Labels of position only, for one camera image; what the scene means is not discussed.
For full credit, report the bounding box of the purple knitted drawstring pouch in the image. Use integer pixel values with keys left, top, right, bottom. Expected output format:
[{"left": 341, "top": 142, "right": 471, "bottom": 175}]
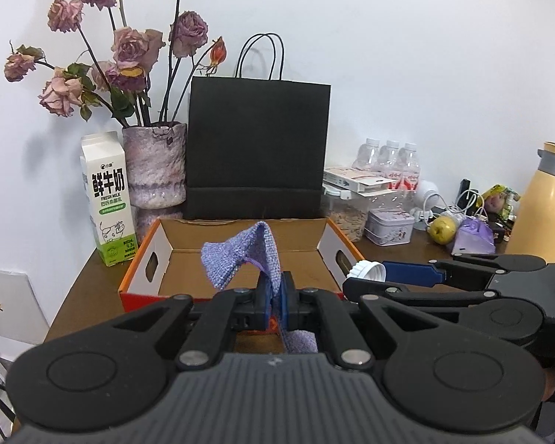
[{"left": 200, "top": 222, "right": 317, "bottom": 354}]

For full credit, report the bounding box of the white plastic jar lid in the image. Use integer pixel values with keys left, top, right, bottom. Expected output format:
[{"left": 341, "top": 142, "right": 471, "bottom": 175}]
[{"left": 347, "top": 260, "right": 387, "bottom": 283}]

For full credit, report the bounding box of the yellow green apple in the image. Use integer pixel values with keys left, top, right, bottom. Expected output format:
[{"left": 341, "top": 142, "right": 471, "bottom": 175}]
[{"left": 427, "top": 215, "right": 457, "bottom": 246}]

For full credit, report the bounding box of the small lavender tin box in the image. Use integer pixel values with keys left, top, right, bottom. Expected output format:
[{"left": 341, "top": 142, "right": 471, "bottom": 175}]
[{"left": 364, "top": 209, "right": 415, "bottom": 246}]

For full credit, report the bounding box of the red orange cardboard box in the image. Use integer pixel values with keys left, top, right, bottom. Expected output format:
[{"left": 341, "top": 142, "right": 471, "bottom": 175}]
[{"left": 119, "top": 219, "right": 363, "bottom": 333}]

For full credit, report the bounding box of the purple tissue pack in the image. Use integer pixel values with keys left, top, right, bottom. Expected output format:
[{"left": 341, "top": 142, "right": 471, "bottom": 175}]
[{"left": 451, "top": 216, "right": 495, "bottom": 255}]

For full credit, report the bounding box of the yellow thermos jug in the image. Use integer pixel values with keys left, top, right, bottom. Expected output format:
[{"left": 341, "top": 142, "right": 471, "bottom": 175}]
[{"left": 505, "top": 141, "right": 555, "bottom": 263}]

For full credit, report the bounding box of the small white round device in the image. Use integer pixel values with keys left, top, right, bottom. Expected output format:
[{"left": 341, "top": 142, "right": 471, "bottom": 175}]
[{"left": 411, "top": 181, "right": 440, "bottom": 218}]

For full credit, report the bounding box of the black charger plug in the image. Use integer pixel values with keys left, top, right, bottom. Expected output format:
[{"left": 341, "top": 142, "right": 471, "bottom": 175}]
[{"left": 456, "top": 178, "right": 472, "bottom": 209}]

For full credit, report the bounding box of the clear seed storage container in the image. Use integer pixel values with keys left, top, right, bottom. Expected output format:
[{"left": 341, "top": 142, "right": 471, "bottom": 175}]
[{"left": 321, "top": 184, "right": 387, "bottom": 242}]

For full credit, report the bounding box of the colourful snack packet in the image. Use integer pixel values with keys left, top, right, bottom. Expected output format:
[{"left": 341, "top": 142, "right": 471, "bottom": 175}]
[{"left": 482, "top": 185, "right": 520, "bottom": 222}]

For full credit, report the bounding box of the right water bottle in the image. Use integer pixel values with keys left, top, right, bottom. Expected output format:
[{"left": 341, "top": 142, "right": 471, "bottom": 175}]
[{"left": 397, "top": 142, "right": 421, "bottom": 199}]

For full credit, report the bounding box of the water bottle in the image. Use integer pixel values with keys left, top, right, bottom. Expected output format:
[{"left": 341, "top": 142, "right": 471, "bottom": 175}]
[
  {"left": 397, "top": 142, "right": 421, "bottom": 199},
  {"left": 352, "top": 138, "right": 380, "bottom": 171},
  {"left": 375, "top": 140, "right": 400, "bottom": 178}
]

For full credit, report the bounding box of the flat white box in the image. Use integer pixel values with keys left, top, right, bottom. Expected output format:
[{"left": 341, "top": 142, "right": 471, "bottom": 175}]
[{"left": 323, "top": 166, "right": 393, "bottom": 194}]

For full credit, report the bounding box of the middle water bottle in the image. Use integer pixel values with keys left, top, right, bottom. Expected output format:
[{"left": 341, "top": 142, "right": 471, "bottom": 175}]
[{"left": 375, "top": 140, "right": 400, "bottom": 178}]

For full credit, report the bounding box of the left water bottle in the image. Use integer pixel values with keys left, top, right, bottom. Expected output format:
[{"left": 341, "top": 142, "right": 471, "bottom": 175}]
[{"left": 352, "top": 138, "right": 380, "bottom": 171}]

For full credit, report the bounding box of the black paper shopping bag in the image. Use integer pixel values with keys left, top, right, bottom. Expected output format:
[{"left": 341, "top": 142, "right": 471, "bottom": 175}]
[{"left": 183, "top": 32, "right": 331, "bottom": 221}]

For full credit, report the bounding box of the purple textured glass vase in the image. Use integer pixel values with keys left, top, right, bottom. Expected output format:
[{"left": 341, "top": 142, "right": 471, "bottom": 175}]
[{"left": 122, "top": 122, "right": 187, "bottom": 241}]

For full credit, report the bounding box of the white green milk carton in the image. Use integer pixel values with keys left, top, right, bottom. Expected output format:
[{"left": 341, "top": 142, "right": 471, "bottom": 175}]
[{"left": 80, "top": 131, "right": 138, "bottom": 267}]

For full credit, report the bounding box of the dried pink rose bouquet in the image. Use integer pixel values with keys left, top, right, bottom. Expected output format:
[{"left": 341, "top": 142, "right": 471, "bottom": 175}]
[{"left": 4, "top": 0, "right": 227, "bottom": 128}]

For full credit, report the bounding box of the white charging cable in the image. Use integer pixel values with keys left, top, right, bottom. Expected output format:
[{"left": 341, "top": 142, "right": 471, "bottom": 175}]
[{"left": 420, "top": 187, "right": 490, "bottom": 230}]

